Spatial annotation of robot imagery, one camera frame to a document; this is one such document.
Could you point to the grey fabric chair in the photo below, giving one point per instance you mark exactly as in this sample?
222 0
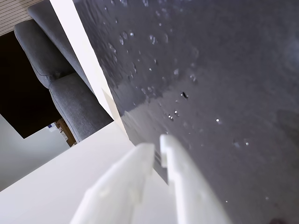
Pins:
53 30
70 100

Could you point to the black table mat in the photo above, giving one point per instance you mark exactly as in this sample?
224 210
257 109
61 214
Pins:
210 70

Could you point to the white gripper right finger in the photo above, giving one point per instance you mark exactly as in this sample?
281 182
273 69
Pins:
187 186

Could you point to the black floor rug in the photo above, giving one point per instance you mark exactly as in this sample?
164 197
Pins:
21 93

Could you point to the brown cardboard box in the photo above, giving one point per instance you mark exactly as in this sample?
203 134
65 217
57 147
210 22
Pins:
66 131

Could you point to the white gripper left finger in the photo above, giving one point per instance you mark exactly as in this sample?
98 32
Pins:
116 186

